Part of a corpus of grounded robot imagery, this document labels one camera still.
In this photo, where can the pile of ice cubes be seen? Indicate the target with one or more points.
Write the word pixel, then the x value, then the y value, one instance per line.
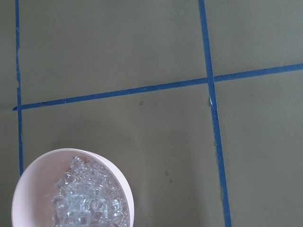
pixel 88 195

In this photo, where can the pink bowl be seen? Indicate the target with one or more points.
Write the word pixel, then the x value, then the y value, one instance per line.
pixel 31 203

